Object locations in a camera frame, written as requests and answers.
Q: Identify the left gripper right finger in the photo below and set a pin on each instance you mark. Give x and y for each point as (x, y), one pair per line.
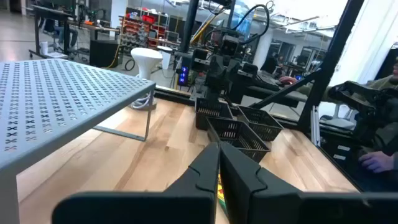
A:
(248, 199)

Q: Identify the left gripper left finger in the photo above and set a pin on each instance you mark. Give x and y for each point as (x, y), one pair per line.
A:
(186, 202)

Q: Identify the yellow green crayon box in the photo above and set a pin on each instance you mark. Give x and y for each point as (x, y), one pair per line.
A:
(219, 194)

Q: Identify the black mesh basket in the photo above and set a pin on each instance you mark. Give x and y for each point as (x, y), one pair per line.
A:
(211, 109)
(264, 121)
(236, 133)

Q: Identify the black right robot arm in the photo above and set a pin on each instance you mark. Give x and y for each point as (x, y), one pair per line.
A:
(248, 70)

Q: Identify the blue-lit power box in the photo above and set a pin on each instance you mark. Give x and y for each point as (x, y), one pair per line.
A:
(183, 76)

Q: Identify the person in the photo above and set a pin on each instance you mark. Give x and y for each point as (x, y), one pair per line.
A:
(270, 63)
(66, 34)
(379, 84)

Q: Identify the white waste bin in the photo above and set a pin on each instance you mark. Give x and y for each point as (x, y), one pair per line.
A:
(164, 57)

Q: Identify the person's hand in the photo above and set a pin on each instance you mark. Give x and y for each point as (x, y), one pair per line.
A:
(287, 80)
(376, 161)

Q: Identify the white mushroom-shaped lamp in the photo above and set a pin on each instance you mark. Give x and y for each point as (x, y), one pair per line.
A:
(146, 59)

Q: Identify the red storage rack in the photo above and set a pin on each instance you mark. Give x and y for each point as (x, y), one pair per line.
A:
(136, 28)

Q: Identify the black cabinet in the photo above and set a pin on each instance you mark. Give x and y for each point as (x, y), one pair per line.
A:
(104, 53)

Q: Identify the grey perforated metal shelf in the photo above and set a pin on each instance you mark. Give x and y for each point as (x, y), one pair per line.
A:
(62, 99)

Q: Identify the white cup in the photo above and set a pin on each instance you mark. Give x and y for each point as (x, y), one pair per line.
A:
(44, 48)

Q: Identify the dark workbench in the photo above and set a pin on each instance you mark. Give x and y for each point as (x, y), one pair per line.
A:
(53, 12)

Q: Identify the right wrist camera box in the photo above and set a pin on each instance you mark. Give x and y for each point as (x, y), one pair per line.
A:
(230, 46)

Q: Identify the silver metal bracket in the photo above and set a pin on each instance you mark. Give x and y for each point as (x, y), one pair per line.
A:
(315, 124)

